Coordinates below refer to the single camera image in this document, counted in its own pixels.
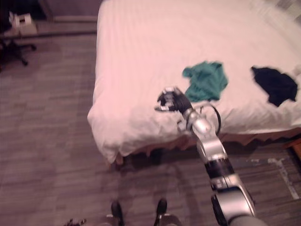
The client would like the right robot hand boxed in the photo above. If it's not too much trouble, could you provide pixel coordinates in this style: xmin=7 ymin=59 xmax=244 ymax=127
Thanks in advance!
xmin=154 ymin=86 xmax=194 ymax=113

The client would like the green cloth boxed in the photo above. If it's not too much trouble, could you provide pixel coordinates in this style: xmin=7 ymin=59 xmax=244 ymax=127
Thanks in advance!
xmin=182 ymin=61 xmax=229 ymax=103

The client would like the white bed sheet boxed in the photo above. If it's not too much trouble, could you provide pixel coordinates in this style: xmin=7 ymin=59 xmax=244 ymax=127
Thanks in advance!
xmin=87 ymin=0 xmax=301 ymax=166

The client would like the black cloth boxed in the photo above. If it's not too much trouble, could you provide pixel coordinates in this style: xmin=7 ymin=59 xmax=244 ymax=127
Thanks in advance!
xmin=250 ymin=66 xmax=298 ymax=107

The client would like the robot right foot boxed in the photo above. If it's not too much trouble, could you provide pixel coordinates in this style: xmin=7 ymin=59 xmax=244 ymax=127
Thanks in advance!
xmin=155 ymin=198 xmax=168 ymax=223

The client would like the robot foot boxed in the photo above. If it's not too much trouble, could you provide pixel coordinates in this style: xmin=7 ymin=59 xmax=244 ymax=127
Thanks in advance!
xmin=111 ymin=200 xmax=125 ymax=226
xmin=155 ymin=198 xmax=168 ymax=223

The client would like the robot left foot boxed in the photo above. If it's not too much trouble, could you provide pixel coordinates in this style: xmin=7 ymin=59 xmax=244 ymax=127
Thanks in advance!
xmin=111 ymin=200 xmax=125 ymax=226

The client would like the black office chair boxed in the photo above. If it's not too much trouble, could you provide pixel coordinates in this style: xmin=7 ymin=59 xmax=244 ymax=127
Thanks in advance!
xmin=0 ymin=39 xmax=37 ymax=71

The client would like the white box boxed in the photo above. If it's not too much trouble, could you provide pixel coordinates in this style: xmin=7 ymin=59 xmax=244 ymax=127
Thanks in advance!
xmin=8 ymin=13 xmax=32 ymax=27

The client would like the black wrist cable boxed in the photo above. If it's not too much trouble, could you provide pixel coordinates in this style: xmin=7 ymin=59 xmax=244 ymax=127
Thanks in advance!
xmin=198 ymin=104 xmax=222 ymax=137

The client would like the wooden bed frame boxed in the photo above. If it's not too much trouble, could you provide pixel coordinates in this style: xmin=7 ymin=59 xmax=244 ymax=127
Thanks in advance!
xmin=108 ymin=126 xmax=301 ymax=170

